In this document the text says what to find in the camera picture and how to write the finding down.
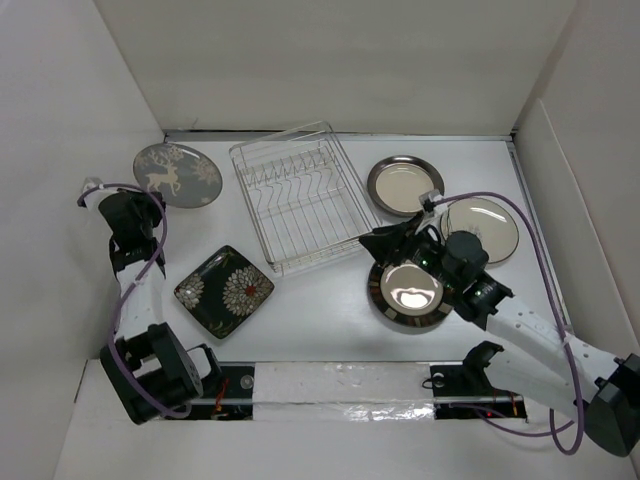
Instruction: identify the black square floral plate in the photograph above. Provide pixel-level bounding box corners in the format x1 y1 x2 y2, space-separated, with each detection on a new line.
174 245 275 340

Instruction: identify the dark patterned rim plate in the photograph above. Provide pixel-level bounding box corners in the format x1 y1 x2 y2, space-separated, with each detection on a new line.
367 261 454 329

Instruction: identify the wire dish rack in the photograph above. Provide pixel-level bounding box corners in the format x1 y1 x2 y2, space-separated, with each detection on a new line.
229 121 381 276

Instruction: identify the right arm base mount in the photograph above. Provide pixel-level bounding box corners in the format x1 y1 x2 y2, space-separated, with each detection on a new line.
421 341 528 420

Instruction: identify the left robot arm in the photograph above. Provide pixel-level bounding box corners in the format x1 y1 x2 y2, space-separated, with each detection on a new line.
97 189 223 425

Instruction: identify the silver taped front rail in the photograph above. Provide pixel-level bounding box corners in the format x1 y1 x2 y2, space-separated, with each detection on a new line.
192 361 529 424

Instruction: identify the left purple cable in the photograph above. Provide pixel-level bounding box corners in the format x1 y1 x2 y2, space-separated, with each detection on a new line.
76 183 191 420

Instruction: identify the grey reindeer plate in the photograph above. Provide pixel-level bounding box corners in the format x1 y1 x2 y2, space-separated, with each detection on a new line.
133 143 223 209

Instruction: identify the brown rimmed cream plate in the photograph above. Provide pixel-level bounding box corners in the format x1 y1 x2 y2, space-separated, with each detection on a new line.
366 155 445 217

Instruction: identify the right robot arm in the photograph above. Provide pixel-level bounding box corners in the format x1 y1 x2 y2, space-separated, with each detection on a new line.
359 223 639 457

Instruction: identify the cream plate with tree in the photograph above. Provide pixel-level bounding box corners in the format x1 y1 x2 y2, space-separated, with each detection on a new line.
440 198 519 265

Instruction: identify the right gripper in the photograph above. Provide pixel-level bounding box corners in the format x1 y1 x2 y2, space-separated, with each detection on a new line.
357 210 459 290

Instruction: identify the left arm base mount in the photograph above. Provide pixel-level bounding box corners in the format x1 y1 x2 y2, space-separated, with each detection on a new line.
186 344 256 421

